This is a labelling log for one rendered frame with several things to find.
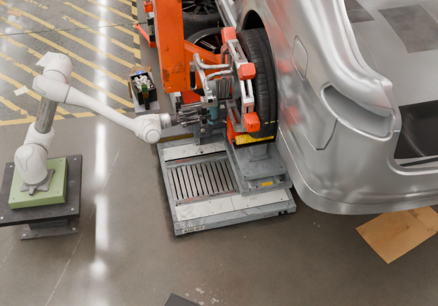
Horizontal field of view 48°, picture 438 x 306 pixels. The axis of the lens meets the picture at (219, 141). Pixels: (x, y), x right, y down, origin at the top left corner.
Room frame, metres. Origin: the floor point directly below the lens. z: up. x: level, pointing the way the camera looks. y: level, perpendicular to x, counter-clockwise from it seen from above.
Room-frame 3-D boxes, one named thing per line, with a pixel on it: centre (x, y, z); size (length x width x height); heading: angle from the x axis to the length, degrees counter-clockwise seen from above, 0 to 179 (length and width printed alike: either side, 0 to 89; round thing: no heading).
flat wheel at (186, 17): (3.92, 0.15, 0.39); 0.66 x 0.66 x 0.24
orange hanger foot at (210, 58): (2.81, -0.01, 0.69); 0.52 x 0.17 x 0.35; 103
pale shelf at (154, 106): (2.75, 0.54, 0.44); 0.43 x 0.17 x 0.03; 13
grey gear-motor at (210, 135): (2.60, 0.00, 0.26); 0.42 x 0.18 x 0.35; 103
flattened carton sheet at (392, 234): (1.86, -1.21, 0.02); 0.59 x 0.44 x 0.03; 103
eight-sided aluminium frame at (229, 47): (2.32, -0.10, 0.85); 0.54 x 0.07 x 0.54; 13
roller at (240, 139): (2.23, -0.23, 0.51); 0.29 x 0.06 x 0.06; 103
